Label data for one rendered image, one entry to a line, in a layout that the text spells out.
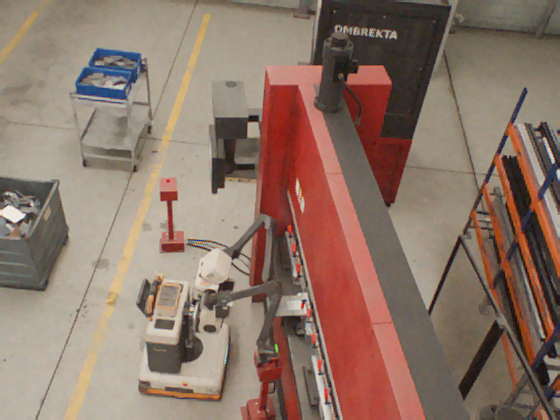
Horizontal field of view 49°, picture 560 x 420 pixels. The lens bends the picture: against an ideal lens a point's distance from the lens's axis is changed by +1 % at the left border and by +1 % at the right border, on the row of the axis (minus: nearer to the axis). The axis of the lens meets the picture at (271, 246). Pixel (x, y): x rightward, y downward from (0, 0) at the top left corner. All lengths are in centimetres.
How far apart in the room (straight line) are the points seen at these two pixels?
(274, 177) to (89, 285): 221
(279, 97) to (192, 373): 222
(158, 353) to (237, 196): 262
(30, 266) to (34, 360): 81
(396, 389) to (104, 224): 448
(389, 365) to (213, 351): 261
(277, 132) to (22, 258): 253
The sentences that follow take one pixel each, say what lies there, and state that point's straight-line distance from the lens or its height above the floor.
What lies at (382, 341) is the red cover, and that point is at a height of 230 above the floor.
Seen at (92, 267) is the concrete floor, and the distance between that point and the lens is 611.
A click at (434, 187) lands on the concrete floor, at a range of 742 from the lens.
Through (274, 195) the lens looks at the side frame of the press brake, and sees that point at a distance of 479.
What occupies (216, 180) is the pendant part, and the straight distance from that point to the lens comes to 481.
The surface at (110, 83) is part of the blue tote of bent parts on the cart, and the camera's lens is 678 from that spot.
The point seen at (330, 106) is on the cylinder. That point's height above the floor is 234.
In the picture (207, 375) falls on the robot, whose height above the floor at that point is 28.
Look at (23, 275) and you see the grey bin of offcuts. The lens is 584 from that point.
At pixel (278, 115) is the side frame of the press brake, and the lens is 435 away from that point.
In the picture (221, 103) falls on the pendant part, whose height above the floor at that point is 195.
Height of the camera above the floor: 443
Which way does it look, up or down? 45 degrees down
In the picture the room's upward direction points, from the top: 6 degrees clockwise
